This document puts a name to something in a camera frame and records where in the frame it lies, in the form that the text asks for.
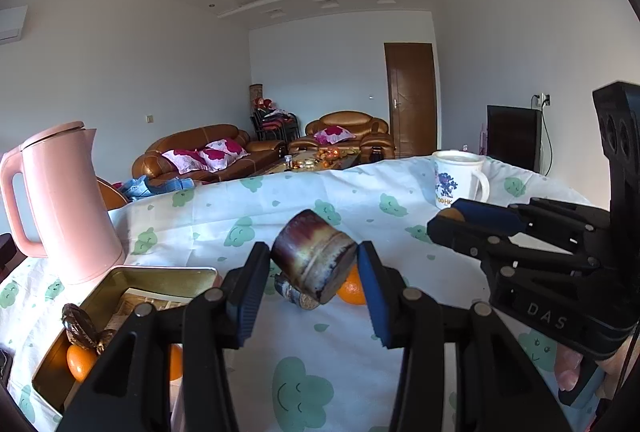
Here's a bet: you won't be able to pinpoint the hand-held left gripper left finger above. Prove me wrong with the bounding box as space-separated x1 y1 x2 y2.
60 241 272 432

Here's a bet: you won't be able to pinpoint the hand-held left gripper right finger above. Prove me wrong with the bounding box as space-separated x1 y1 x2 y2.
357 241 572 432

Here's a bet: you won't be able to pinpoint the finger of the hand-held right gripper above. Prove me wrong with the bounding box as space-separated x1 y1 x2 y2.
457 198 612 254
426 213 601 283

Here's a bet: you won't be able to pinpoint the purple sugarcane piece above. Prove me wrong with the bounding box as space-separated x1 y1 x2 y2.
270 209 358 304
274 273 321 311

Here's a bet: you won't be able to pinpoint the gold tin box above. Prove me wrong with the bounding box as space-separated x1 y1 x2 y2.
31 266 221 414

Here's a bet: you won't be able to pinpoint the orange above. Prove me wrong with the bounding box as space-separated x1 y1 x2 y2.
66 344 99 383
169 343 184 382
336 265 369 306

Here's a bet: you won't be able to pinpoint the person's right hand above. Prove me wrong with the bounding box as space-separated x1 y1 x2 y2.
554 337 640 392

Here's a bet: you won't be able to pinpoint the white printed mug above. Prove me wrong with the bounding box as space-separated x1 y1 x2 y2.
432 150 491 209

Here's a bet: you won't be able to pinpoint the black television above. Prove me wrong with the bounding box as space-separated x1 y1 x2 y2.
486 105 544 173

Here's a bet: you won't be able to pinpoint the printed paper leaflet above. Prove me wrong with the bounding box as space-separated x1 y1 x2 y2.
117 287 193 314

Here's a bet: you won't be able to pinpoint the cloud print tablecloth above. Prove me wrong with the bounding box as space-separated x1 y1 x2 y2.
0 155 612 432

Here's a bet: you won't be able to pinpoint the brown wooden door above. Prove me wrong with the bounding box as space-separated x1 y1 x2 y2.
384 42 438 158

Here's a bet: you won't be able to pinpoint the blue cloth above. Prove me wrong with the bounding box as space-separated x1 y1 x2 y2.
120 176 196 204

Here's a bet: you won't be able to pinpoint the pink floral pillow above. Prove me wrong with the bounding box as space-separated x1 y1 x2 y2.
199 138 250 172
313 126 354 147
161 149 209 173

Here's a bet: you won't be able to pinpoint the coffee table with snacks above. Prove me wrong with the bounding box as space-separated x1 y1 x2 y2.
250 147 362 177

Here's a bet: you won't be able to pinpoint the brown leather armchair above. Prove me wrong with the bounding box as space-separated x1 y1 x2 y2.
289 111 396 164

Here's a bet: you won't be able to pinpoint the wooden chair back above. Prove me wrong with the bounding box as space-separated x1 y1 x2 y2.
95 177 132 213

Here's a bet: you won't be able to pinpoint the brown leather sofa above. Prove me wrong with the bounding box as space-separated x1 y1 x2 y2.
131 123 288 184

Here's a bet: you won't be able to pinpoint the stacked black chairs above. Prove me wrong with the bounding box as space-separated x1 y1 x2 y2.
250 105 301 144

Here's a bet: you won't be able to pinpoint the pink electric kettle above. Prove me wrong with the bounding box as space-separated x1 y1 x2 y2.
0 121 126 286

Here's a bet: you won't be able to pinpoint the dark brown furniture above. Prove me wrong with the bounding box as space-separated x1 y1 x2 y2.
0 235 19 284

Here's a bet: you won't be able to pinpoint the white air conditioner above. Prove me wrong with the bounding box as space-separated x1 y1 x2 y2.
0 6 29 44

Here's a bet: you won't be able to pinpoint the black power cable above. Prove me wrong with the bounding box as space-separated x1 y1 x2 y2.
531 95 554 176

